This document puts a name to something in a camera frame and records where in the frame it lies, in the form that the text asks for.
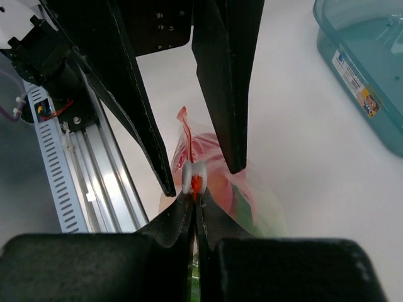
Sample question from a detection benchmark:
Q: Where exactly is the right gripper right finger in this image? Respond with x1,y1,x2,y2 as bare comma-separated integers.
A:
195,193,387,301

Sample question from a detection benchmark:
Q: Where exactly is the red fake pepper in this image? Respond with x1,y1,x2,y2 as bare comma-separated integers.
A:
171,132,225,172

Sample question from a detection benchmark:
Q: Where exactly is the green fake vegetable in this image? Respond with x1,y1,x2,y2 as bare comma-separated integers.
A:
190,185,263,301

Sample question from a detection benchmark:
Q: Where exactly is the fake peach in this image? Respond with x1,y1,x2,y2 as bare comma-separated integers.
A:
207,170,243,219

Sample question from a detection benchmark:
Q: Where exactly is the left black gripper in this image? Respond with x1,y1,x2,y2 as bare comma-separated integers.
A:
42,0,264,197

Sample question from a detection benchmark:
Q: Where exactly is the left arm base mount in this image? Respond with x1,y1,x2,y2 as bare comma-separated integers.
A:
20,91,101,135

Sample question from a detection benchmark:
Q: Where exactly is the clear zip top bag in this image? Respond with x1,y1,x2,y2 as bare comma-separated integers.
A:
171,106,287,237

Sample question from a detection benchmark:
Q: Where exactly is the slotted cable duct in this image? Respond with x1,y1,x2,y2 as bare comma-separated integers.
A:
23,81,91,233

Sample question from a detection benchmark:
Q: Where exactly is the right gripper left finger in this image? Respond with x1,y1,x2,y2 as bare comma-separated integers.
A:
1,194,195,301

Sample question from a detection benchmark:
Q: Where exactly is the aluminium mounting rail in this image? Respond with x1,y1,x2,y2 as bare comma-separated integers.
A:
71,91,149,233

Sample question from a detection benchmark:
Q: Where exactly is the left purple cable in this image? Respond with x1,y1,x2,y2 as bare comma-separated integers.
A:
0,69,32,122

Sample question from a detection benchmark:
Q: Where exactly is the teal plastic bin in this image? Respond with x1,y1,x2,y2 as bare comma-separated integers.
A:
312,1,402,156

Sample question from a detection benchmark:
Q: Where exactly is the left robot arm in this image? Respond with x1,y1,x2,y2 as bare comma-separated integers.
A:
1,1,264,196

